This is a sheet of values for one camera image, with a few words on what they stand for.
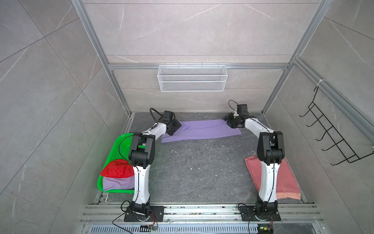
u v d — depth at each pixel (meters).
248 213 0.73
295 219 0.74
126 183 0.76
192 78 1.01
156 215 0.73
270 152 0.59
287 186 0.80
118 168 0.78
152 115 0.82
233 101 0.93
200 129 1.14
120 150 0.54
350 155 0.58
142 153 0.57
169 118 0.84
